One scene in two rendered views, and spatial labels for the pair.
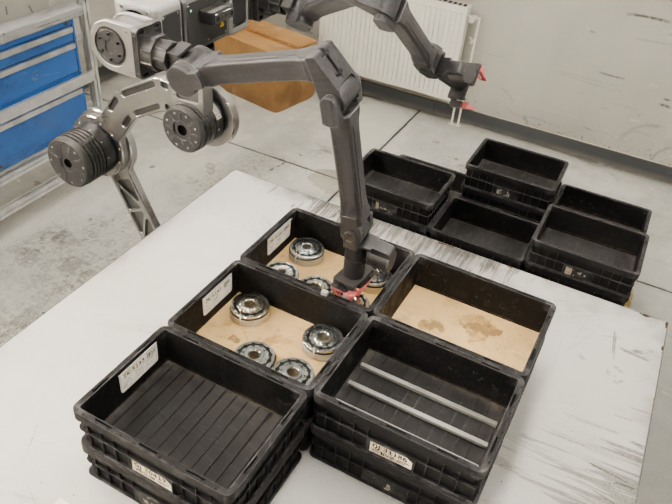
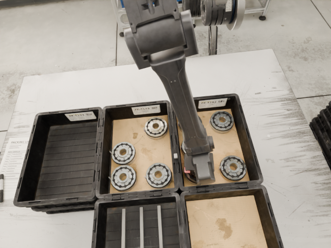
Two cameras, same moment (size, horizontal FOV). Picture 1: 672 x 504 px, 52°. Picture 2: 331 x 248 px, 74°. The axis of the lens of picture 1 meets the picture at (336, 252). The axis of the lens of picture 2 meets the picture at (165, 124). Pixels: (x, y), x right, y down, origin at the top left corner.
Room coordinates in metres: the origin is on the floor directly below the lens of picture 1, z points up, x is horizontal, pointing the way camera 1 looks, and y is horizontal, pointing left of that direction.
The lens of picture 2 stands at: (1.18, -0.26, 1.72)
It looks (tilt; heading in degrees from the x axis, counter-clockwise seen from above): 60 degrees down; 67
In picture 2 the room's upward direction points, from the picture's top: 7 degrees counter-clockwise
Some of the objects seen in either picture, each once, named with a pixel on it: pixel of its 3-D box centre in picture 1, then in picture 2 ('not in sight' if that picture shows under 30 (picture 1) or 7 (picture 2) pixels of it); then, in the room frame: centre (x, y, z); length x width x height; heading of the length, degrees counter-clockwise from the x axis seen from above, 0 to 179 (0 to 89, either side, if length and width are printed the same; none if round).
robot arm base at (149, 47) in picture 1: (159, 53); not in sight; (1.50, 0.45, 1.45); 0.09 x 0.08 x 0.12; 156
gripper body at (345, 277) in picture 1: (354, 267); (199, 159); (1.37, -0.05, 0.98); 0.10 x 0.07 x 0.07; 150
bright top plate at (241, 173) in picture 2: (373, 274); (233, 167); (1.50, -0.11, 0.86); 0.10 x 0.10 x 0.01
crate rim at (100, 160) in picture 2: (269, 321); (137, 144); (1.21, 0.14, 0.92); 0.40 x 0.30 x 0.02; 65
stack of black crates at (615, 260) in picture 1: (574, 281); not in sight; (2.18, -0.98, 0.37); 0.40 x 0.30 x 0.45; 66
